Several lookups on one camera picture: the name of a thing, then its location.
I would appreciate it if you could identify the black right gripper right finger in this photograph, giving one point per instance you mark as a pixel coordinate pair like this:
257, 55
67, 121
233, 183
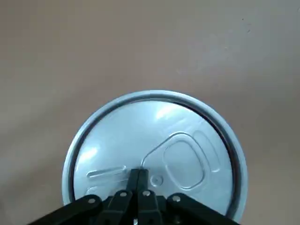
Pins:
150, 208

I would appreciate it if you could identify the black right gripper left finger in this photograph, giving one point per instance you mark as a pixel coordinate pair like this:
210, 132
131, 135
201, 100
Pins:
122, 206

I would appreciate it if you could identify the orange cylindrical bin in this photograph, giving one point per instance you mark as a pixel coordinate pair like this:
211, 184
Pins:
242, 168

